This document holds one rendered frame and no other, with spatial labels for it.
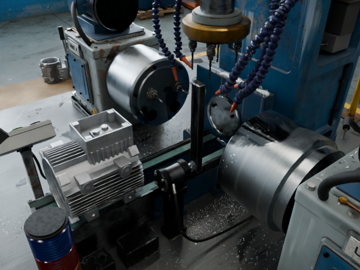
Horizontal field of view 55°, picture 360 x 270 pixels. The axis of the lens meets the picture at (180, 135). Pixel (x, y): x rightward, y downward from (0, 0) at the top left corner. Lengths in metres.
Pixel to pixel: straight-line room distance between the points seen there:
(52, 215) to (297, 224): 0.45
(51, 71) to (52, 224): 3.00
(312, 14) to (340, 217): 0.54
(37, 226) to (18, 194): 0.73
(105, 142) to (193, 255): 0.39
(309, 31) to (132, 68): 0.55
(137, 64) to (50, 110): 0.65
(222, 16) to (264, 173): 0.39
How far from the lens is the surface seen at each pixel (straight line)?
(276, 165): 0.76
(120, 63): 1.22
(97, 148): 0.82
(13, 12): 6.44
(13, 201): 1.24
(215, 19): 0.90
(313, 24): 0.99
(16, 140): 1.02
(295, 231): 0.74
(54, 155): 0.85
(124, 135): 0.85
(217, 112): 1.14
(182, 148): 1.14
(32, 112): 1.70
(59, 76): 3.51
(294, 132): 0.81
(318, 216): 0.67
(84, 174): 0.82
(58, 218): 0.53
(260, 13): 1.11
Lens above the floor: 1.59
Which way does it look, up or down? 34 degrees down
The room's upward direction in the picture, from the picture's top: straight up
